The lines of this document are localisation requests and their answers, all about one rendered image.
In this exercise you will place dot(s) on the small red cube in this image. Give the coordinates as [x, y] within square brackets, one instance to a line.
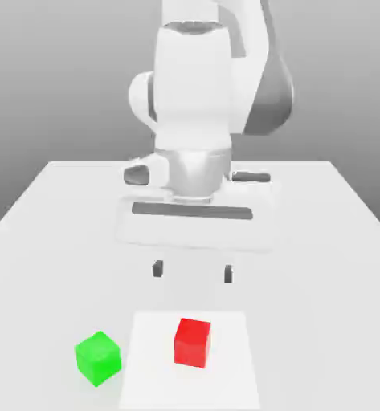
[192, 343]

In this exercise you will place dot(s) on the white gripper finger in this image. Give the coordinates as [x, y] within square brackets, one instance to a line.
[228, 273]
[157, 269]

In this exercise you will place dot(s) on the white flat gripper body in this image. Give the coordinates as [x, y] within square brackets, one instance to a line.
[192, 229]

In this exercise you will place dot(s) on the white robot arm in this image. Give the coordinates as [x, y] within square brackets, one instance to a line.
[192, 96]

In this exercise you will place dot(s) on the small green cube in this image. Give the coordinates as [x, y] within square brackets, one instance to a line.
[98, 359]

